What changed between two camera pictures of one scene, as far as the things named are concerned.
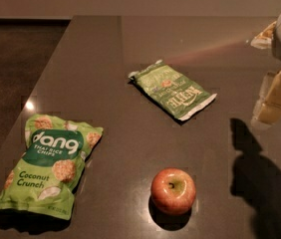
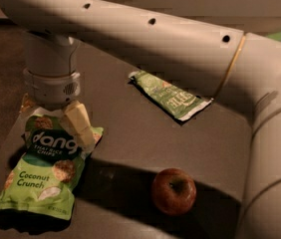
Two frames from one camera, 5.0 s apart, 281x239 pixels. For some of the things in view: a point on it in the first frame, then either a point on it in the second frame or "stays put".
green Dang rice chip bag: x=44 y=177 stays put
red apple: x=172 y=190 stays put
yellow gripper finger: x=265 y=38 to x=27 y=104
